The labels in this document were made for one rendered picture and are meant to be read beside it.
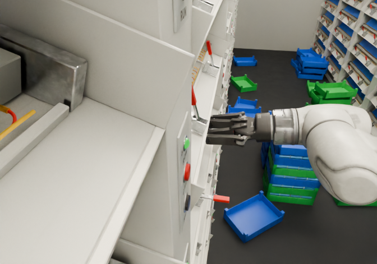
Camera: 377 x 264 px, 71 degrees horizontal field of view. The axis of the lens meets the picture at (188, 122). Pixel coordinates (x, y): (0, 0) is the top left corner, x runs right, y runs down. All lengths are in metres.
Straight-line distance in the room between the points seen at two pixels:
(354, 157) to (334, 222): 1.44
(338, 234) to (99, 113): 1.79
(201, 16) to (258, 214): 1.64
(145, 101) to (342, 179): 0.40
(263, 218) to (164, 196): 1.60
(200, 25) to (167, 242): 0.19
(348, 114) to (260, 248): 1.15
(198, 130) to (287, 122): 0.25
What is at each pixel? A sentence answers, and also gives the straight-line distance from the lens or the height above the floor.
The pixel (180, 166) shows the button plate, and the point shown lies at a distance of 0.22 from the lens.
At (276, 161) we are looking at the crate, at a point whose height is 0.34.
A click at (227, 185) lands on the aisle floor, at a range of 1.92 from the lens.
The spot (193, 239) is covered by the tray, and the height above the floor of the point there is 0.91.
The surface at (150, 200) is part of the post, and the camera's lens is 0.22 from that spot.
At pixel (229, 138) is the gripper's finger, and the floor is 1.01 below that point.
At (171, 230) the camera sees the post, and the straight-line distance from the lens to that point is 0.24.
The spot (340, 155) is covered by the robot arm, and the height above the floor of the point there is 1.10.
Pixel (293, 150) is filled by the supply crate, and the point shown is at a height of 0.44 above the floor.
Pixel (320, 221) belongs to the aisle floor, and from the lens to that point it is 1.90.
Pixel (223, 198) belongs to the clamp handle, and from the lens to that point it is 0.61.
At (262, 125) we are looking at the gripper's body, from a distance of 0.66.
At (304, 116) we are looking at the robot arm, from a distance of 0.67.
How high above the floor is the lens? 1.39
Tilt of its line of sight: 34 degrees down
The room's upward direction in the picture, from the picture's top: straight up
